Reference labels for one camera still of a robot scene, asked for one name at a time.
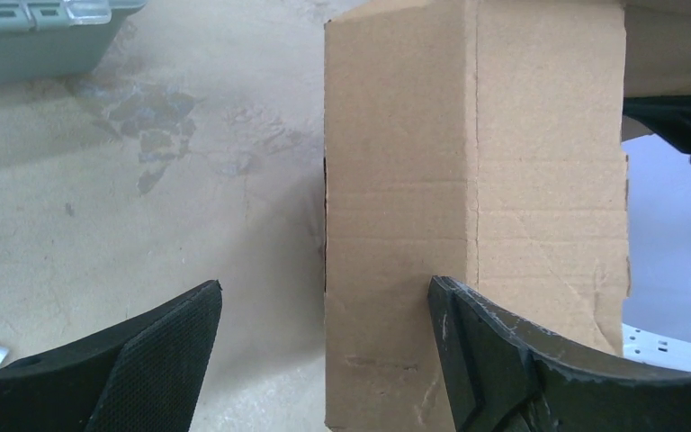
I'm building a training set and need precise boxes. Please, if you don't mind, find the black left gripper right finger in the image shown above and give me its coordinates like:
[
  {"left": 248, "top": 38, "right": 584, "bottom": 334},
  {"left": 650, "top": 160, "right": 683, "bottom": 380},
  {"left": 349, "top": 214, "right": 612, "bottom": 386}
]
[{"left": 427, "top": 276, "right": 691, "bottom": 431}]

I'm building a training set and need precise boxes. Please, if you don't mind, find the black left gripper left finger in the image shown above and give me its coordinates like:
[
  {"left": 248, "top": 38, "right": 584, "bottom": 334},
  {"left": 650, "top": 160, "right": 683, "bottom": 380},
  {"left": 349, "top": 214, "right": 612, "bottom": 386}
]
[{"left": 0, "top": 280, "right": 222, "bottom": 431}]

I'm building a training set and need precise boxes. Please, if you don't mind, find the brown cardboard box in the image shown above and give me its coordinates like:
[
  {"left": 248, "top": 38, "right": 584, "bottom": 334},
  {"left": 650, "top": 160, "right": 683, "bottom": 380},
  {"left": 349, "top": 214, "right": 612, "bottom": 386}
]
[{"left": 324, "top": 1, "right": 691, "bottom": 431}]

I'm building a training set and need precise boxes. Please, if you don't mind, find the clear plastic storage bin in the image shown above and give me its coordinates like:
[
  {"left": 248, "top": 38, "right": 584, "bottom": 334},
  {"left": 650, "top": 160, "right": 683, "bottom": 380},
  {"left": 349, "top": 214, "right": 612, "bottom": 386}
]
[{"left": 0, "top": 0, "right": 147, "bottom": 85}]

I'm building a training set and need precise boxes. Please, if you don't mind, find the aluminium frame rail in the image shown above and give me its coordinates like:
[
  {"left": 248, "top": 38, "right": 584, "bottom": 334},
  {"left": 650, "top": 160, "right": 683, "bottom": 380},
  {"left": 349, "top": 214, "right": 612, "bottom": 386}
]
[{"left": 622, "top": 324, "right": 691, "bottom": 373}]

